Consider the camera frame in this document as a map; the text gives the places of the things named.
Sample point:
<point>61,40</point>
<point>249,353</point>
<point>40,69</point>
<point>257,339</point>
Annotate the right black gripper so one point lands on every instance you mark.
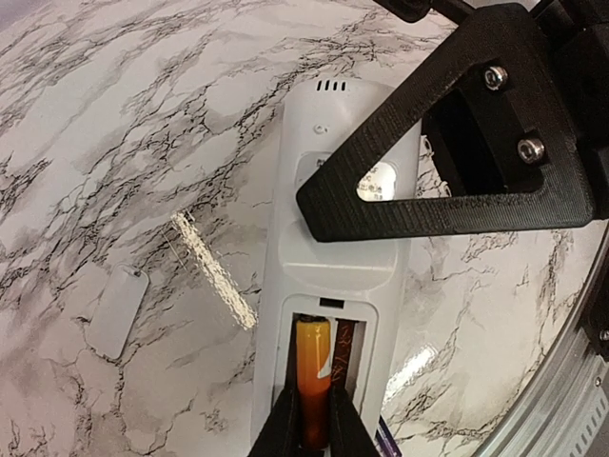
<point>479,147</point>

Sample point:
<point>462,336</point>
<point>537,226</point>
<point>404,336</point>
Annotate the front aluminium rail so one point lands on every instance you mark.
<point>562,410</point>

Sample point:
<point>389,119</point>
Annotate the orange AAA battery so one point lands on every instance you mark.
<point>313,345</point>

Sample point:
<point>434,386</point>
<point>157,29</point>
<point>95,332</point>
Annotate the white battery cover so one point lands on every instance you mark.
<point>113,317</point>

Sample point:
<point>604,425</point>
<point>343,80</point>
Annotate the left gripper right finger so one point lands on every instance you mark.
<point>348,436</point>

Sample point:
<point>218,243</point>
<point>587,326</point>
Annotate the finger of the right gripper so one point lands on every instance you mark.
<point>506,34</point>

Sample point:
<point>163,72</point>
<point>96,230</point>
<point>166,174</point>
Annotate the dark blue AAA battery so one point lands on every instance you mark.
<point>385,440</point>

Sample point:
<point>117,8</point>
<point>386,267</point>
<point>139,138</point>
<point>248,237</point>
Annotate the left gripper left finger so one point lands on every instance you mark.
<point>279,436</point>

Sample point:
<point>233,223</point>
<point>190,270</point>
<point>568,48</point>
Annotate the white remote control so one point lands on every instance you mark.
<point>358,287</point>

